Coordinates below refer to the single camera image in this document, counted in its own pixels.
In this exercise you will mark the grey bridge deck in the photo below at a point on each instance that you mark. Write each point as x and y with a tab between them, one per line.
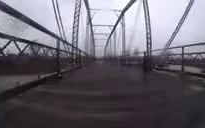
103	96

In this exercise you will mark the dark metal railing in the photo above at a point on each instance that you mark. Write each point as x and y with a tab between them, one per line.
182	58
58	56

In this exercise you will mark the raised deck edge kerb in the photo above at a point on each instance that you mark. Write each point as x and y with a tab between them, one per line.
193	73
20	89

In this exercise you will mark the steel truss bridge frame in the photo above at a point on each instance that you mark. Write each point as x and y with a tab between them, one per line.
76	26

